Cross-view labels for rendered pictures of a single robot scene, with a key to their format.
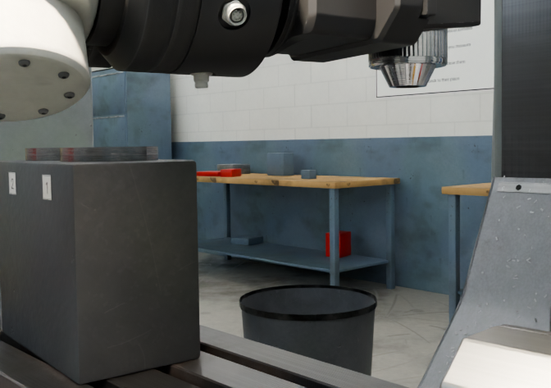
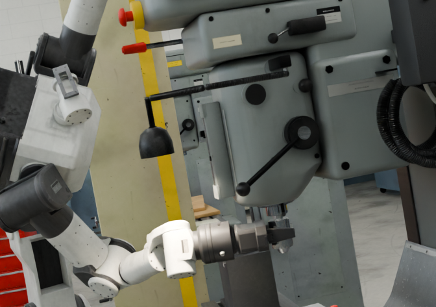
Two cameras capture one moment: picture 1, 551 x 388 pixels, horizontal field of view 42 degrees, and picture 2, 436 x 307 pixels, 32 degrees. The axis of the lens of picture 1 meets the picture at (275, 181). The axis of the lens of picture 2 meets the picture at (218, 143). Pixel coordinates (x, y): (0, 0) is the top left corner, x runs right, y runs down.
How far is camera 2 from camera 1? 1.39 m
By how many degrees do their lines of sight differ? 30
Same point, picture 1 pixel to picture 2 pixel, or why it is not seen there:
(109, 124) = not seen: hidden behind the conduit
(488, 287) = (398, 290)
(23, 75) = (182, 274)
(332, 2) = (244, 245)
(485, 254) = (399, 276)
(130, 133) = not seen: hidden behind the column
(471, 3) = (290, 232)
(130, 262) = (250, 288)
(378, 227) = not seen: outside the picture
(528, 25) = (403, 178)
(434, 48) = (283, 245)
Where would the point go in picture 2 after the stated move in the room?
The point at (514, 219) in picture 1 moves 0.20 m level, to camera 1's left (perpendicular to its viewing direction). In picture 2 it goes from (407, 261) to (333, 264)
